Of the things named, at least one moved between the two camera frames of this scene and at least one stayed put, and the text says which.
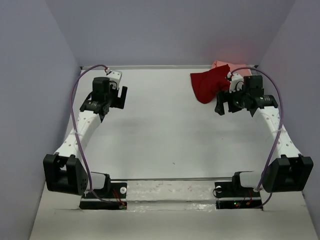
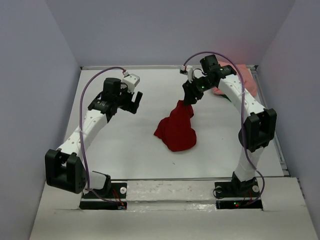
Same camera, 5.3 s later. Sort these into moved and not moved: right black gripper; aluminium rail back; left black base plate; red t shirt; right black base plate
Moved: red t shirt; right black gripper
Not moved: aluminium rail back; right black base plate; left black base plate
